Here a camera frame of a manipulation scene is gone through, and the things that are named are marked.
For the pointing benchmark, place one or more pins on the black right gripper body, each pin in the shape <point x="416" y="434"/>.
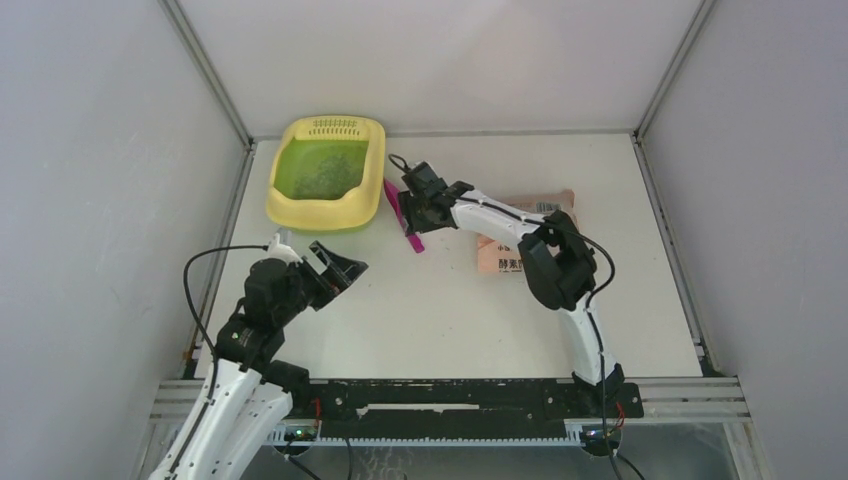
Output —
<point x="416" y="219"/>

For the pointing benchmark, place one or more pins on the yellow green litter box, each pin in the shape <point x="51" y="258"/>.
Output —
<point x="327" y="174"/>

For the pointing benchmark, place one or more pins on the magenta plastic scoop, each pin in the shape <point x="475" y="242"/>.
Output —
<point x="391" y="192"/>

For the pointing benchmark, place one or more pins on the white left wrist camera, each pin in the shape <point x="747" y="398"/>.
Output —
<point x="278" y="249"/>

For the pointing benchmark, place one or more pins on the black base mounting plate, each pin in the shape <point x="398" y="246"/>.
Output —
<point x="456" y="406"/>

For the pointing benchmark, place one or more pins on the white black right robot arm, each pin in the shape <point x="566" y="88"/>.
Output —
<point x="564" y="271"/>

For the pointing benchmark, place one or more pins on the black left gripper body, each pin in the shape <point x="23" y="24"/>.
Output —
<point x="307" y="289"/>

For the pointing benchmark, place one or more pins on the aluminium frame rail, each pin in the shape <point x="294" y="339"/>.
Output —
<point x="665" y="400"/>

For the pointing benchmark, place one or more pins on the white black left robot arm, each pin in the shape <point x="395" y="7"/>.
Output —
<point x="247" y="391"/>

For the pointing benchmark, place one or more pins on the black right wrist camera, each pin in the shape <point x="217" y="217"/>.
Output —
<point x="424" y="184"/>

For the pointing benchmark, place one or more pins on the white slotted cable duct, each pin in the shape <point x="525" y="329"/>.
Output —
<point x="282" y="435"/>

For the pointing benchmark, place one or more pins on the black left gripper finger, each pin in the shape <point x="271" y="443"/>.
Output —
<point x="331" y="260"/>
<point x="341" y="274"/>

